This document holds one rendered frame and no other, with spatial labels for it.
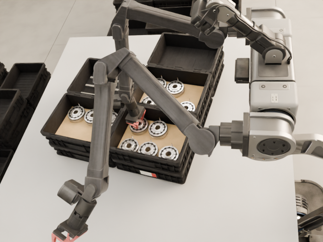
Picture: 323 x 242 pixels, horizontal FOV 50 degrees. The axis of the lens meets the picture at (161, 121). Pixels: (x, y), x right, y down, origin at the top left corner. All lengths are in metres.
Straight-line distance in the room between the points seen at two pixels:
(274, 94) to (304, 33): 2.65
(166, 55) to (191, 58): 0.17
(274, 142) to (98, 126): 0.54
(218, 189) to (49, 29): 3.18
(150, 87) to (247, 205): 0.91
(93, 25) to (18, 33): 0.95
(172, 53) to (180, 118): 1.26
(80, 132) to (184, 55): 0.80
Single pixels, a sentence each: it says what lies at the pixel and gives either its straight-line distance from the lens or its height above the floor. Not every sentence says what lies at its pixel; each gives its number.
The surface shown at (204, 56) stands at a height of 0.83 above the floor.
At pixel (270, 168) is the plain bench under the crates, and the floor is 0.70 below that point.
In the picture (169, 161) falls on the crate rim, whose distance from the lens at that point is 1.63.
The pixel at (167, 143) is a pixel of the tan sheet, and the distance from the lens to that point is 1.81.
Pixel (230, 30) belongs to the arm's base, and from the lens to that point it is 1.37.
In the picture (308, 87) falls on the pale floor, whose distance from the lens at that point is 3.18.
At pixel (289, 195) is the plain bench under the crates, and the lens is 1.81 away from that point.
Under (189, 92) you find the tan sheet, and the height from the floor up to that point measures 0.83.
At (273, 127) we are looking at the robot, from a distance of 1.01.
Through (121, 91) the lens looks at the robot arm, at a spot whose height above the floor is 1.15.
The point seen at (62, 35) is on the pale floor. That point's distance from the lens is 4.24.
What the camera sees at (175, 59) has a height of 0.83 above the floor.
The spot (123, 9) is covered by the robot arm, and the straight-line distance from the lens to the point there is 1.38.
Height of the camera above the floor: 2.31
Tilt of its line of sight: 51 degrees down
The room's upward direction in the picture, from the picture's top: 16 degrees counter-clockwise
